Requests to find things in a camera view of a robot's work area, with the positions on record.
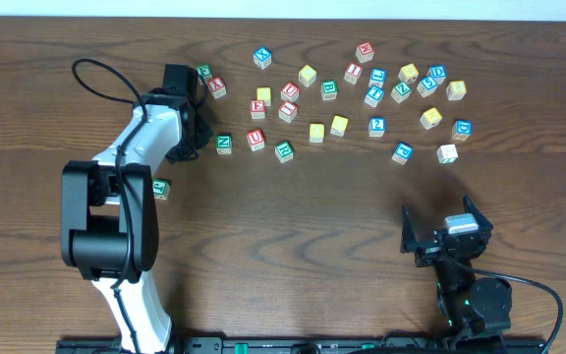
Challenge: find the blue 2 block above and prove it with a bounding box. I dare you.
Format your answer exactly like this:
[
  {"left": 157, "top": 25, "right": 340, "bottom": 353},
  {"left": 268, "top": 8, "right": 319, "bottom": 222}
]
[{"left": 368, "top": 117, "right": 386, "bottom": 138}]

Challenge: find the red u block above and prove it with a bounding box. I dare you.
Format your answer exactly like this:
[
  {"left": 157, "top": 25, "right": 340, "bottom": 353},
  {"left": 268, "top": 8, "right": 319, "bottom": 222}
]
[
  {"left": 247, "top": 129, "right": 265, "bottom": 151},
  {"left": 281, "top": 82, "right": 300, "bottom": 102}
]

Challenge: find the red U block lower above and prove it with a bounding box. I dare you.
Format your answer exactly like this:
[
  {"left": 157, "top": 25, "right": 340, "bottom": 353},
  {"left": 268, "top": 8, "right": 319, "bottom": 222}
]
[{"left": 247, "top": 129, "right": 265, "bottom": 151}]

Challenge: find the green Z block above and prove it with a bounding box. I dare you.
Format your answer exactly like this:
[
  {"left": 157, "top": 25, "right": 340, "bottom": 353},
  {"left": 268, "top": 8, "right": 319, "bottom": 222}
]
[{"left": 391, "top": 82, "right": 412, "bottom": 103}]

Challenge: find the green F block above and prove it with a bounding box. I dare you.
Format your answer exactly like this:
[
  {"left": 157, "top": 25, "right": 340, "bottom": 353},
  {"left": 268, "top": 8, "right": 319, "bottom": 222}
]
[{"left": 196, "top": 64, "right": 212, "bottom": 84}]

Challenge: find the green N block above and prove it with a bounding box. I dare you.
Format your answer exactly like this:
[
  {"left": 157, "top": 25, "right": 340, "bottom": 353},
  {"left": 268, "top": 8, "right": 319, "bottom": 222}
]
[{"left": 216, "top": 135, "right": 233, "bottom": 154}]

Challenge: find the blue 5 block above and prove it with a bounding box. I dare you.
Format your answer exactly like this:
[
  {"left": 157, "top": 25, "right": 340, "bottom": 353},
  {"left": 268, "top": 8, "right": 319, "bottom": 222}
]
[{"left": 417, "top": 76, "right": 438, "bottom": 97}]

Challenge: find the green B block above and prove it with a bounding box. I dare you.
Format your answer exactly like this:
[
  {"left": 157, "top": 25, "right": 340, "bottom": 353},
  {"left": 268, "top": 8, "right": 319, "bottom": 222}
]
[{"left": 321, "top": 80, "right": 338, "bottom": 100}]

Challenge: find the blue T block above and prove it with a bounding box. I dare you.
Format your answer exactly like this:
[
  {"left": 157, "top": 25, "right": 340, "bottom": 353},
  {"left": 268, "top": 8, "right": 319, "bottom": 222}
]
[{"left": 365, "top": 86, "right": 385, "bottom": 108}]

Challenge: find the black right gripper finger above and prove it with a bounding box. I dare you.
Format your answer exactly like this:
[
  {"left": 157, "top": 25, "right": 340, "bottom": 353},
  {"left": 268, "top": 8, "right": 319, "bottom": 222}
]
[
  {"left": 400, "top": 206, "right": 417, "bottom": 253},
  {"left": 463, "top": 195, "right": 493, "bottom": 231}
]

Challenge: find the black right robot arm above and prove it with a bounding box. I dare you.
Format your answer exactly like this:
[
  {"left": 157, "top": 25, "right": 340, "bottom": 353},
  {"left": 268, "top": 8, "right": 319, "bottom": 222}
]
[{"left": 400, "top": 197, "right": 512, "bottom": 342}]

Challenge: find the yellow block upper middle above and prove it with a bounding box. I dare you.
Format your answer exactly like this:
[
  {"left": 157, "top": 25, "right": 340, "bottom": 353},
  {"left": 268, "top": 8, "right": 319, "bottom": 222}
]
[{"left": 299, "top": 65, "right": 317, "bottom": 88}]

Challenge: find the yellow block centre right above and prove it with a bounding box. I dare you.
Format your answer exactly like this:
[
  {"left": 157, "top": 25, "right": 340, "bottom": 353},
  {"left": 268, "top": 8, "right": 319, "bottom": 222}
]
[{"left": 330, "top": 115, "right": 349, "bottom": 137}]

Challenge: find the yellow O block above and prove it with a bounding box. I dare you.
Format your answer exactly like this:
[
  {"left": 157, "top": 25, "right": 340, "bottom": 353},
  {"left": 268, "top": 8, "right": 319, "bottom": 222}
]
[{"left": 256, "top": 87, "right": 272, "bottom": 106}]

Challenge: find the red block top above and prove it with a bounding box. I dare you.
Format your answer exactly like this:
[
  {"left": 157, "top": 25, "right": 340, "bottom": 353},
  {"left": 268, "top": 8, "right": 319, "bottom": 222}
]
[{"left": 356, "top": 41, "right": 375, "bottom": 63}]

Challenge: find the green J block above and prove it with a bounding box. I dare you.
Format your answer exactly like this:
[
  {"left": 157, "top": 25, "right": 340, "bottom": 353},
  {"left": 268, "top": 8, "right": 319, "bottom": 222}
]
[{"left": 152, "top": 179, "right": 171, "bottom": 200}]

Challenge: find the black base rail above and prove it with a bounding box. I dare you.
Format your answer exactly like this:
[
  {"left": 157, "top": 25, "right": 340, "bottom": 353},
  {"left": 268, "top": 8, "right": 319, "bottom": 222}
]
[{"left": 55, "top": 335, "right": 547, "bottom": 354}]

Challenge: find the blue D block upper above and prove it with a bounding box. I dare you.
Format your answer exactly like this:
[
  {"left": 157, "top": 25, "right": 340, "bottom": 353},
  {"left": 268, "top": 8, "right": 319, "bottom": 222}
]
[{"left": 426, "top": 65, "right": 447, "bottom": 85}]

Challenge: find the blue L block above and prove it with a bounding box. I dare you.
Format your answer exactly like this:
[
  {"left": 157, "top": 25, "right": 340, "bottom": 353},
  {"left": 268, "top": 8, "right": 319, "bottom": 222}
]
[{"left": 368, "top": 68, "right": 387, "bottom": 89}]

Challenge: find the blue D block lower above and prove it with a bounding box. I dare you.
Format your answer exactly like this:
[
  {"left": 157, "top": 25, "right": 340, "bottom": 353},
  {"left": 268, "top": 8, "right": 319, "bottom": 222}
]
[{"left": 451, "top": 120, "right": 473, "bottom": 141}]

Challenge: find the green R block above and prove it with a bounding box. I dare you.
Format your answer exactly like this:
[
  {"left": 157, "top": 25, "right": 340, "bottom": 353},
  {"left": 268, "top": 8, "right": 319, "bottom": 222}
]
[{"left": 275, "top": 142, "right": 294, "bottom": 163}]

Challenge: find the yellow K block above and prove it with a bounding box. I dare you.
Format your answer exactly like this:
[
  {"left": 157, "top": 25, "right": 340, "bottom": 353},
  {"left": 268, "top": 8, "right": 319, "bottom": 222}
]
[{"left": 420, "top": 107, "right": 442, "bottom": 130}]

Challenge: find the yellow 8 block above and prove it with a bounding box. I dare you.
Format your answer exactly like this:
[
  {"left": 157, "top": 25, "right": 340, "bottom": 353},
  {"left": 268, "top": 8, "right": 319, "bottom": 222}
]
[{"left": 446, "top": 81, "right": 467, "bottom": 101}]

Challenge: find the blue d block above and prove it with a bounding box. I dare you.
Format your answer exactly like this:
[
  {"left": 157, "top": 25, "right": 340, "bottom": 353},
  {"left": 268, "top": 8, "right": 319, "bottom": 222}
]
[
  {"left": 451, "top": 120, "right": 473, "bottom": 141},
  {"left": 426, "top": 65, "right": 447, "bottom": 85}
]

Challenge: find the yellow block upper right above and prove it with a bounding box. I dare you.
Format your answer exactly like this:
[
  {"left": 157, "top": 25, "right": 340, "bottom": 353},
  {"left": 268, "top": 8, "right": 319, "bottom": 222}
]
[{"left": 398, "top": 63, "right": 419, "bottom": 85}]

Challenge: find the red i block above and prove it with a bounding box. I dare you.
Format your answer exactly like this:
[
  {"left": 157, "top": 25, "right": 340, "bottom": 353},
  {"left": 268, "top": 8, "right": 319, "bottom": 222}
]
[
  {"left": 344, "top": 63, "right": 363, "bottom": 85},
  {"left": 278, "top": 100, "right": 298, "bottom": 123}
]

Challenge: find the blue P block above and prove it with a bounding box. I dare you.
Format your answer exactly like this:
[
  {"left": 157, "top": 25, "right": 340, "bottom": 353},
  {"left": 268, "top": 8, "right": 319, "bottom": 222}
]
[{"left": 392, "top": 143, "right": 414, "bottom": 165}]

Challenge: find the blue X block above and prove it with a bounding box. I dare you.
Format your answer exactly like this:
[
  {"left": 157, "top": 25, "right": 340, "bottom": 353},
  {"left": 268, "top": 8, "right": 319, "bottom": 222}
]
[{"left": 253, "top": 47, "right": 272, "bottom": 70}]

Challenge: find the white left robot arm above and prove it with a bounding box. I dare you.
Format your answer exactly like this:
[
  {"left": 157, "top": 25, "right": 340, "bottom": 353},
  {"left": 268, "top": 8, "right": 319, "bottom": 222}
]
[{"left": 61, "top": 84, "right": 210, "bottom": 353}]

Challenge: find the yellow block centre left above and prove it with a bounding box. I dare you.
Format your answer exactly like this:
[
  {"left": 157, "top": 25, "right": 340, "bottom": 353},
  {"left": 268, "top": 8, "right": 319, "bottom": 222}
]
[{"left": 309, "top": 123, "right": 324, "bottom": 144}]

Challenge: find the red U block upper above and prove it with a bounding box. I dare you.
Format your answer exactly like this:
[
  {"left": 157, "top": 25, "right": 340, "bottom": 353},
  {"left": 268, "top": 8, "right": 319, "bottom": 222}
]
[{"left": 281, "top": 82, "right": 300, "bottom": 102}]

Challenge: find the red E block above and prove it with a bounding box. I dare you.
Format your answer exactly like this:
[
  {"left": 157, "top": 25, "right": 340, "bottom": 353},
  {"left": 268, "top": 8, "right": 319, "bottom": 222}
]
[{"left": 250, "top": 100, "right": 266, "bottom": 120}]

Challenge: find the red X block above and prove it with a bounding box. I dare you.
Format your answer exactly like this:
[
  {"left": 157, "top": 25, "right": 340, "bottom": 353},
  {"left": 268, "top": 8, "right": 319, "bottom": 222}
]
[{"left": 207, "top": 77, "right": 227, "bottom": 99}]

